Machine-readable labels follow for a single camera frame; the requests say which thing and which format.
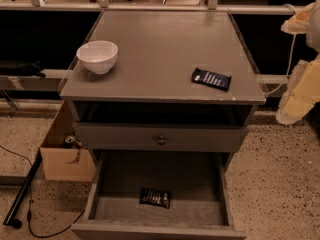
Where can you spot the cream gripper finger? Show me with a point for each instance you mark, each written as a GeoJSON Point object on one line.
{"type": "Point", "coordinates": [303, 92]}
{"type": "Point", "coordinates": [297, 24]}

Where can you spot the black chocolate rxbar wrapper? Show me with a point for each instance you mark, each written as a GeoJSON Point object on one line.
{"type": "Point", "coordinates": [155, 197]}

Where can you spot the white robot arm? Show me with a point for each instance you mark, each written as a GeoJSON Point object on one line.
{"type": "Point", "coordinates": [313, 30]}

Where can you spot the open grey bottom drawer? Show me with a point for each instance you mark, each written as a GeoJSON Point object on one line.
{"type": "Point", "coordinates": [199, 205]}

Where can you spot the round brass drawer knob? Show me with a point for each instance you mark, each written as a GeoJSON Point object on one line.
{"type": "Point", "coordinates": [161, 140]}

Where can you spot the closed grey upper drawer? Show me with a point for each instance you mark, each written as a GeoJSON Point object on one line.
{"type": "Point", "coordinates": [190, 138]}

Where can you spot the white ceramic bowl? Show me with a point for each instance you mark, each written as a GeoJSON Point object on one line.
{"type": "Point", "coordinates": [98, 57]}

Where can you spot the metal can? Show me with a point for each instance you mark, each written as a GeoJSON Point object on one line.
{"type": "Point", "coordinates": [70, 140]}

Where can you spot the cardboard box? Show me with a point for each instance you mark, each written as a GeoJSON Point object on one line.
{"type": "Point", "coordinates": [62, 162]}

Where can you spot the black pole on floor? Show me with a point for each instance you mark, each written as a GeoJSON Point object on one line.
{"type": "Point", "coordinates": [24, 185]}

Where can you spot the black object on rail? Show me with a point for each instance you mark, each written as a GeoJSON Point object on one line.
{"type": "Point", "coordinates": [20, 68]}

